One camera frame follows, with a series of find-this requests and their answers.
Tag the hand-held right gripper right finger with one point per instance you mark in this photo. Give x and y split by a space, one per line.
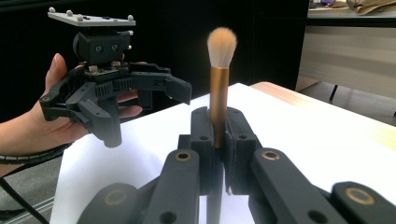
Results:
238 149

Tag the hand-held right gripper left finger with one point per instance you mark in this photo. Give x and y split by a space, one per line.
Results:
204 146

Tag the large fluffy gold makeup brush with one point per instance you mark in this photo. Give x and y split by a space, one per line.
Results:
219 93

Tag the black curtain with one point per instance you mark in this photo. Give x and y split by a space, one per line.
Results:
186 31

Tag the white table cover board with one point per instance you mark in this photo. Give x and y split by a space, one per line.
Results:
295 146

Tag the beige office desk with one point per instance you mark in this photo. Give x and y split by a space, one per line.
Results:
342 56

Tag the crumpled brown paper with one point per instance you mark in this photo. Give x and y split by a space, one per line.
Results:
370 5

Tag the aluminium floor rail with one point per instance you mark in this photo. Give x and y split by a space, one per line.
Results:
37 207

